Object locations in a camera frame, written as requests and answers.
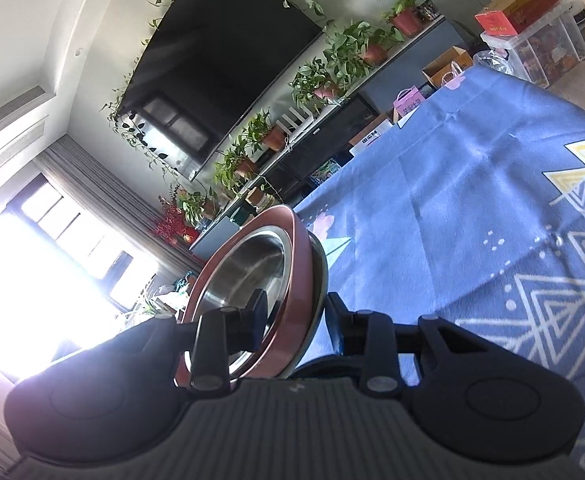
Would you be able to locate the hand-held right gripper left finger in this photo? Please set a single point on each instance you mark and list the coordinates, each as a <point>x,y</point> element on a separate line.
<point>256,320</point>

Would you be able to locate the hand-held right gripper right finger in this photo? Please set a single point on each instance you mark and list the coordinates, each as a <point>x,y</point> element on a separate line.
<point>335,325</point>

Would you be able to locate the stainless steel bowl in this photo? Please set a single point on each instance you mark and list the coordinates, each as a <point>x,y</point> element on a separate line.
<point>252,260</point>

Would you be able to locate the pink bowl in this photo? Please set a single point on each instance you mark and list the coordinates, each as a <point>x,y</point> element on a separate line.
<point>302,260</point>

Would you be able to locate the potted green plant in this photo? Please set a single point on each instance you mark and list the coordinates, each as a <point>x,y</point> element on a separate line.
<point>407,22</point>
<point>326,91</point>
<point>375,53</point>
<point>246,166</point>
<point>274,137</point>
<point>192,205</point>

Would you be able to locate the red flower decoration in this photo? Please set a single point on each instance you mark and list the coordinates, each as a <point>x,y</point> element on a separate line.
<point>170,220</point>

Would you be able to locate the colourful printed box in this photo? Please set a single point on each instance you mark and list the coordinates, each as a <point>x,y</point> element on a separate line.
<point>325,172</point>

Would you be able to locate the blue printed tablecloth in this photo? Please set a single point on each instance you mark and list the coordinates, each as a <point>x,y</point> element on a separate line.
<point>447,185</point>

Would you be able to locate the white labelled box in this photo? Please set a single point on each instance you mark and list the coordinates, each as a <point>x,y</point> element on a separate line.
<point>370,137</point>

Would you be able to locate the window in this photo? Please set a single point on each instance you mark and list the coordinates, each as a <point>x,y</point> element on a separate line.
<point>72,230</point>

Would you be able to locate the white router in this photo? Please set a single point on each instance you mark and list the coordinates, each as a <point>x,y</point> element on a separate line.
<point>295,117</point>

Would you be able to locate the grey curtain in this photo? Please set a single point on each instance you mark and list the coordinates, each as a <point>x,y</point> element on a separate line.
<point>97,185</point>

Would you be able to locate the pink gift bag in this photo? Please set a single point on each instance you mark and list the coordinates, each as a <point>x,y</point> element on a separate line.
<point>408,105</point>

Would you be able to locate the blue grey television cabinet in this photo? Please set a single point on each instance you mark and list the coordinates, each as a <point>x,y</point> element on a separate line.
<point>402,75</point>

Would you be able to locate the black flat television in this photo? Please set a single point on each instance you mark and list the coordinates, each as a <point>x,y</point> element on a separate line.
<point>222,60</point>

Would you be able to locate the open brown cardboard box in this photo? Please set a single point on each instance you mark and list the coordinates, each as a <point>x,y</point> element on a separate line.
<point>447,67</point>

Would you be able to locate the clear plastic bag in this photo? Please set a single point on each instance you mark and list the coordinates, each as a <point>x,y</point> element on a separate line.
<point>492,60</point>

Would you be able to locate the small black pot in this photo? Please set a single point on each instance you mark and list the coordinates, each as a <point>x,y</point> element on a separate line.
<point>428,10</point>

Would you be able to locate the clear plastic storage box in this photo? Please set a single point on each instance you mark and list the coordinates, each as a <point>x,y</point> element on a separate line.
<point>547,52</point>

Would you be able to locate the red cardboard box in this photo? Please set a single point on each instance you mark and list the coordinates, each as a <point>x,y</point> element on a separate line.
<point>522,2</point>

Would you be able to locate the white robot vacuum dock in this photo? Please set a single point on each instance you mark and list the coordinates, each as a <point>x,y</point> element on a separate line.
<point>579,10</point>

